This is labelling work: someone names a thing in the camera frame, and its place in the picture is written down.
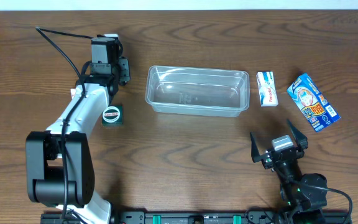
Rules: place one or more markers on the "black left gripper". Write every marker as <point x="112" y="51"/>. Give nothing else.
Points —
<point x="124" y="70"/>

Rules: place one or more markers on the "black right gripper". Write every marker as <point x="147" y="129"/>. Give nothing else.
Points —
<point x="283" y="154"/>

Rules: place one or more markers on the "blue Kool Fever box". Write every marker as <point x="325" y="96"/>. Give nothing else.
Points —
<point x="311" y="102"/>

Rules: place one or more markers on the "green Zam-Buk tin box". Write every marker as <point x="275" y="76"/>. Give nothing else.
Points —
<point x="113" y="116"/>

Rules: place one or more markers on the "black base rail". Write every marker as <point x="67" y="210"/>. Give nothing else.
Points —
<point x="251" y="216"/>

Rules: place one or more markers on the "white blue Panadol box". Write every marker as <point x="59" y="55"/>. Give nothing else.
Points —
<point x="267" y="90"/>

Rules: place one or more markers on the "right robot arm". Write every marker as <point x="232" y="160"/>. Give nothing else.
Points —
<point x="305" y="194"/>

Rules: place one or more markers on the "clear plastic container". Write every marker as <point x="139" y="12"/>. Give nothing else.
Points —
<point x="197" y="91"/>

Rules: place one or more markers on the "red Panadol ActiFast box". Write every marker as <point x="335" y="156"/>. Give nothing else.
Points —
<point x="72" y="93"/>

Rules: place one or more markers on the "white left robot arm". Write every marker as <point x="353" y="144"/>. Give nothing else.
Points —
<point x="60" y="171"/>

